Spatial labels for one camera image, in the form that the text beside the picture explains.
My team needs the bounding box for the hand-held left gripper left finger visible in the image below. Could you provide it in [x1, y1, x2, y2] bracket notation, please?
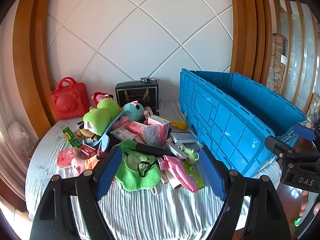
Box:
[29, 145, 123, 240]

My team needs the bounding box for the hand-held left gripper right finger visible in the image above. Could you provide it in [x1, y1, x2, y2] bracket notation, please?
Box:
[199, 147, 292, 240]

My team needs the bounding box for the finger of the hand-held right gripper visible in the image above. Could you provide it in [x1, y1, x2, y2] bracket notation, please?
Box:
[293, 123, 320, 142]
[264, 135, 300, 159]

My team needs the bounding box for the light green plush toy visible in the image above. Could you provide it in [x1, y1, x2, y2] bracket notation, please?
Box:
[181, 147, 200, 165]

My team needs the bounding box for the large pink packet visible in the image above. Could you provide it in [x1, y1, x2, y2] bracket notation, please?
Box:
[164, 155, 199, 193]

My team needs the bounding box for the green cloth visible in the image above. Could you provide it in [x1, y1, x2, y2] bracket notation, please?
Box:
[115, 140, 163, 193]

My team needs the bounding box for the long white box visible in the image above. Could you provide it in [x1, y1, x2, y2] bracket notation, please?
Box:
[166, 142, 188, 160]

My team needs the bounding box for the black folding umbrella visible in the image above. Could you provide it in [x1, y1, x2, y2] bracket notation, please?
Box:
[136, 142, 173, 157]

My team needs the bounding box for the blue plastic crate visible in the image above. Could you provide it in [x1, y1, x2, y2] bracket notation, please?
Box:
[179, 68, 308, 178]

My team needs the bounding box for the white wood-grain desktop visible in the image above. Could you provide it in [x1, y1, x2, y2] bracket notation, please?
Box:
[25, 100, 283, 240]

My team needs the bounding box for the person's right hand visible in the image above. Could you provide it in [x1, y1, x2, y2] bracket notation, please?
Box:
[299, 189, 320, 218]

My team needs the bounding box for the light green packet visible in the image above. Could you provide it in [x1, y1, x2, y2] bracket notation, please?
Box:
[184, 160, 205, 189]

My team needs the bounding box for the red box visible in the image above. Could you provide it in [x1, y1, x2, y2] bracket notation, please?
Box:
[79, 144, 97, 158]

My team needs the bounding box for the pink orange pig plush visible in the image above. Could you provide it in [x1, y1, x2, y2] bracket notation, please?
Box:
[71, 155, 100, 177]

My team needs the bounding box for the white clear packet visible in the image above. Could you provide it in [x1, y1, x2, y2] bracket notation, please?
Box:
[110, 127, 138, 142]

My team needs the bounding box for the pink floral tissue pack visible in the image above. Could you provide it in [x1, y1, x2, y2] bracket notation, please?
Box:
[57, 147, 83, 169]

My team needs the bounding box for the brown plush toy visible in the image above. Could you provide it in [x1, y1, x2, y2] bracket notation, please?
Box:
[77, 121, 100, 140]

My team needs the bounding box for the blue white medicine box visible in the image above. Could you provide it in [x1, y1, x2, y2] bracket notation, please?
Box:
[171, 131, 198, 144]

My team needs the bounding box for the blue curved plastic item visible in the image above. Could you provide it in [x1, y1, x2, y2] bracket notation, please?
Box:
[92, 110, 125, 148]

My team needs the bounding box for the green box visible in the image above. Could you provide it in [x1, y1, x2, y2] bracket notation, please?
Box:
[62, 127, 80, 147]

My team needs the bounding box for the small pink box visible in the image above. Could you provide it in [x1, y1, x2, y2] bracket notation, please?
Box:
[156, 156, 167, 171]

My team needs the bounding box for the pink wipes pack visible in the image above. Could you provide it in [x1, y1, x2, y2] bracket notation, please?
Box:
[129, 121, 150, 136]

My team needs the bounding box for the clear plastic bag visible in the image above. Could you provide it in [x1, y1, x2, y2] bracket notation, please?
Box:
[141, 125, 160, 147]

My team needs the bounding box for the yellow plastic toy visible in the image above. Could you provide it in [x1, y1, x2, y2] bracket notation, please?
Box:
[170, 120, 187, 130]

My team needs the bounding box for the green frog plush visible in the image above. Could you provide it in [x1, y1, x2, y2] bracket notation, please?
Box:
[82, 97, 123, 137]

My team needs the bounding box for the teal plush toy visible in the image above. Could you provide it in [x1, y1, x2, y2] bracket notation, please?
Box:
[123, 101, 145, 123]

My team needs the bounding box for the pink white tissue pack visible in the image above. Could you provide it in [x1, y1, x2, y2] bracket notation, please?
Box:
[147, 116, 170, 145]

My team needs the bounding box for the rolled patterned carpet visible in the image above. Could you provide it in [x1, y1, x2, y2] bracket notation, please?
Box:
[266, 33, 288, 95]

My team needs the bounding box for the wooden slat partition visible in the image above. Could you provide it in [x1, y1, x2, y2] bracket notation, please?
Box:
[270, 0, 320, 115]

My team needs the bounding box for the red bear case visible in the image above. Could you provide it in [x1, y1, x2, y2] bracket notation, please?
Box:
[50, 77, 90, 120]

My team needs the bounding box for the black gift box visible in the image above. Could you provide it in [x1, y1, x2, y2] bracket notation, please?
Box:
[115, 79, 160, 110]

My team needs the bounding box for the white plastic bag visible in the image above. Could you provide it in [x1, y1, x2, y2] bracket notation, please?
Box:
[7, 121, 30, 145]

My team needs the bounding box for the wooden wall frame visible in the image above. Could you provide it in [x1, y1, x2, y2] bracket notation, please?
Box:
[229, 0, 273, 85]
[12, 0, 65, 138]

